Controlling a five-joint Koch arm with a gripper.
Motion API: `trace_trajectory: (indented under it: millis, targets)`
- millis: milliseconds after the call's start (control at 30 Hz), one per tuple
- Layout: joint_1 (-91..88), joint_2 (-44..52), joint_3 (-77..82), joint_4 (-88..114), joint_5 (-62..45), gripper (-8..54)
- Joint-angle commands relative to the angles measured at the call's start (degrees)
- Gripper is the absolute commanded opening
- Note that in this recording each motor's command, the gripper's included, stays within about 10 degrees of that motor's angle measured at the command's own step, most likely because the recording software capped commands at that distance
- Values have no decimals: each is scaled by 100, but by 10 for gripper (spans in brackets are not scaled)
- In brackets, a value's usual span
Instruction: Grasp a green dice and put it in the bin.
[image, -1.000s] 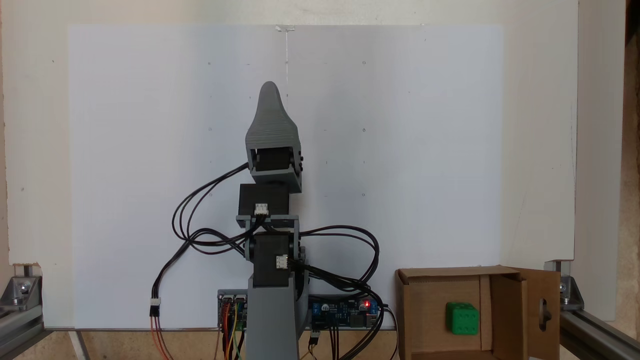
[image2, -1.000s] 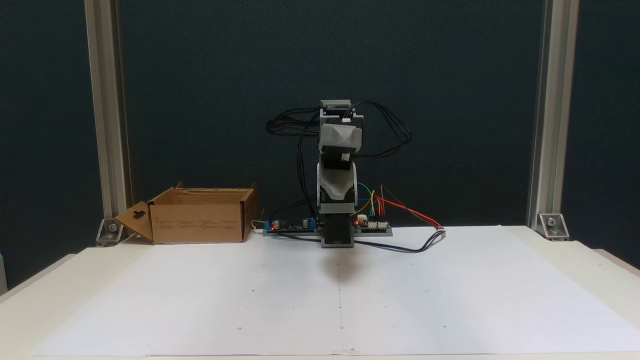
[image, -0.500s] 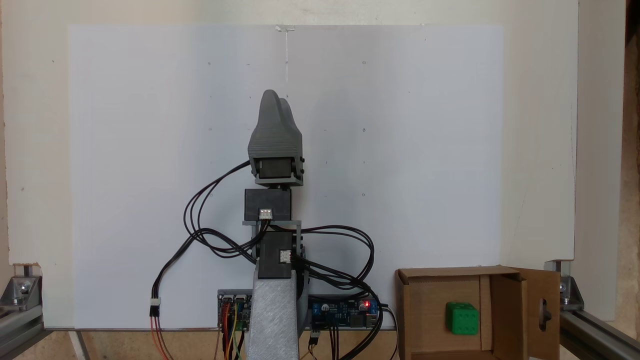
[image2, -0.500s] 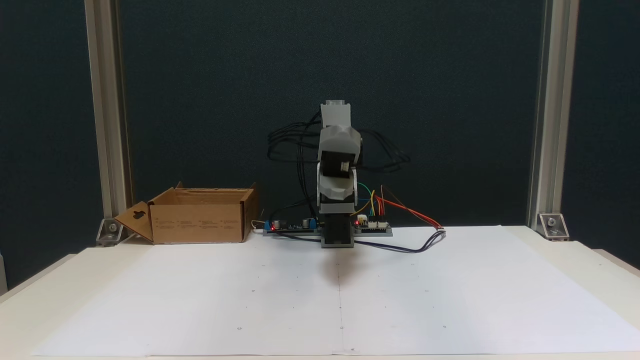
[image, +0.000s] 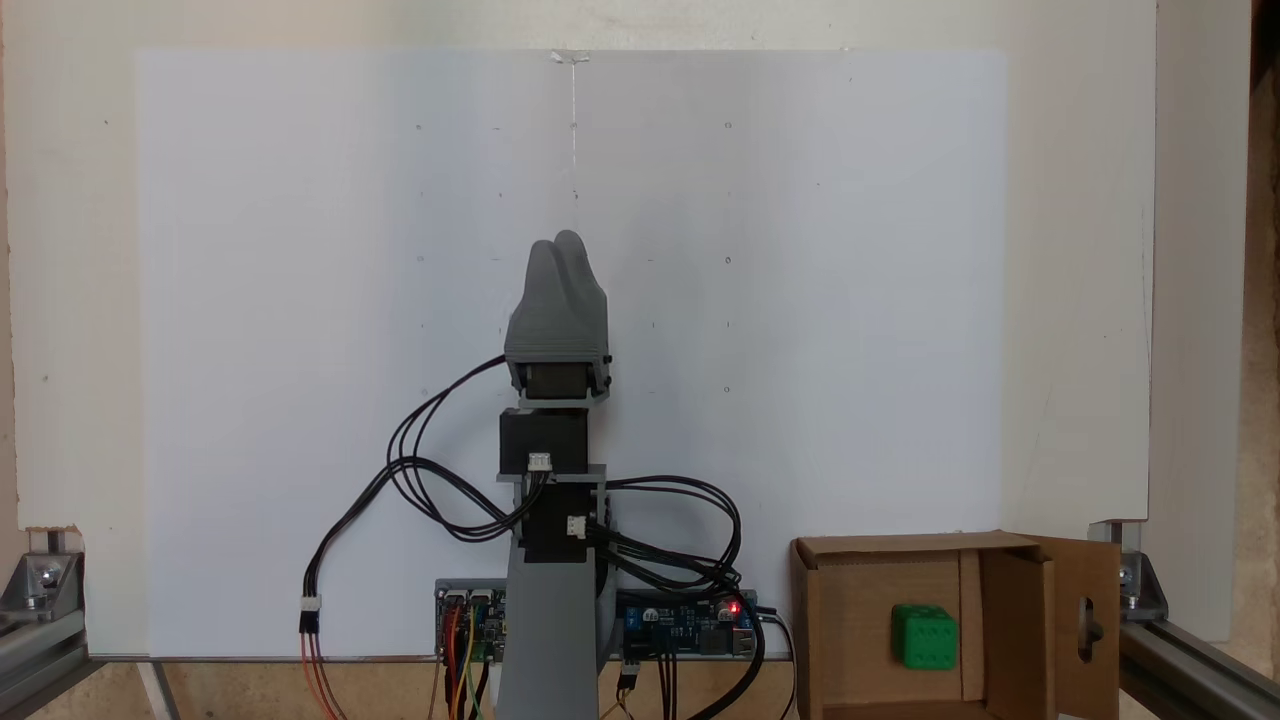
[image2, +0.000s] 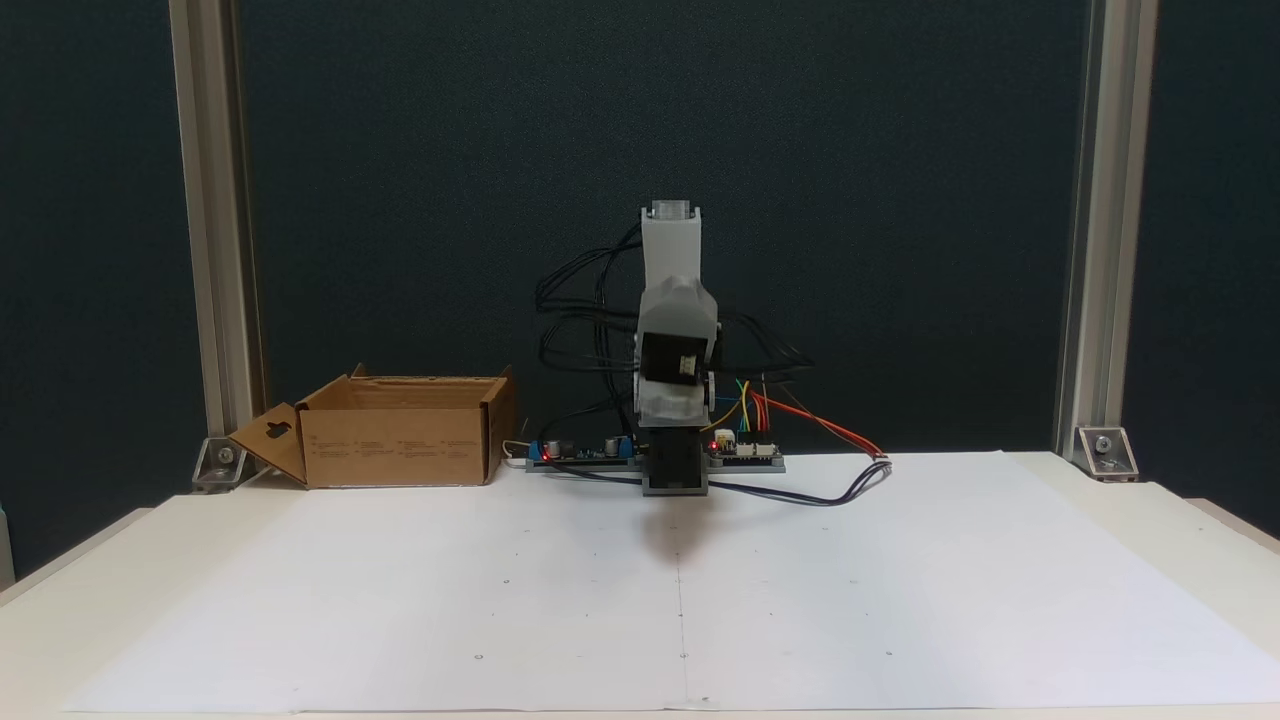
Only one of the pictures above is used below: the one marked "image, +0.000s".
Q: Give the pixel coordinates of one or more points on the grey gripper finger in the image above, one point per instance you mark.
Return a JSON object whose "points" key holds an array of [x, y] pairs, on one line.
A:
{"points": [[582, 310], [535, 310]]}

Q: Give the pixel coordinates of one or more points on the green die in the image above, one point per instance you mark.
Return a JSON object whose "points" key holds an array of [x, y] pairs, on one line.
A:
{"points": [[925, 638]]}

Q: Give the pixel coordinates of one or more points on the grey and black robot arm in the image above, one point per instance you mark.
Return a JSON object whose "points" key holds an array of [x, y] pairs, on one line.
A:
{"points": [[550, 640]]}

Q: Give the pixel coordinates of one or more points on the white paper sheet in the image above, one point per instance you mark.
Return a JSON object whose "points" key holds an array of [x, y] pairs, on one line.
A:
{"points": [[300, 300]]}

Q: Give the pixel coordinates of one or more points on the clear tape strip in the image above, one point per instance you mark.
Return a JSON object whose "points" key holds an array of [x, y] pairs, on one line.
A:
{"points": [[570, 57]]}

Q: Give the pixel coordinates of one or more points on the blue circuit board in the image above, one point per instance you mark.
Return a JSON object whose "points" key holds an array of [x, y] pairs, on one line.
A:
{"points": [[680, 620]]}

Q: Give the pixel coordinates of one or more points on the open cardboard box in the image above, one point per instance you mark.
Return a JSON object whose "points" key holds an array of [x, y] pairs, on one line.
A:
{"points": [[850, 630]]}

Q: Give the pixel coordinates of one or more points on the metal corner bracket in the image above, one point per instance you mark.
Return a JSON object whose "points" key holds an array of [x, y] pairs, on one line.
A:
{"points": [[45, 575], [1130, 575]]}

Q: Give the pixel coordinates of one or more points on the aluminium profile post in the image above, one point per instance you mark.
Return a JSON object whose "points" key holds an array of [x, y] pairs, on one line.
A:
{"points": [[1190, 670], [30, 660]]}

